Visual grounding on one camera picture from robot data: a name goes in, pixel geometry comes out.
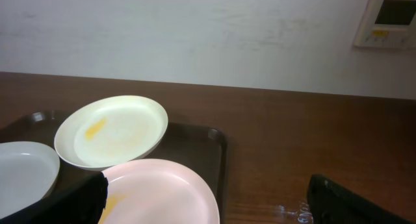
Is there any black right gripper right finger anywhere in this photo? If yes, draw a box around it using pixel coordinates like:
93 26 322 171
307 174 411 224

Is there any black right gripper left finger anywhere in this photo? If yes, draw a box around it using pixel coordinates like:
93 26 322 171
1 172 109 224

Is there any pale blue plate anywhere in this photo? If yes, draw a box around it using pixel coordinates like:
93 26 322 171
1 142 60 218

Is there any pink plate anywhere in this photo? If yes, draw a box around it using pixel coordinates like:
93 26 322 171
99 159 220 224

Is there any cream yellow plate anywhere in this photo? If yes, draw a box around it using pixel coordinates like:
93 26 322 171
54 95 168 171

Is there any dark brown serving tray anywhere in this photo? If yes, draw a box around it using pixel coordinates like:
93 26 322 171
1 110 228 224

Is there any white wall control panel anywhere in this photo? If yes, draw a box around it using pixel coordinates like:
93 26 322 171
353 0 415 49

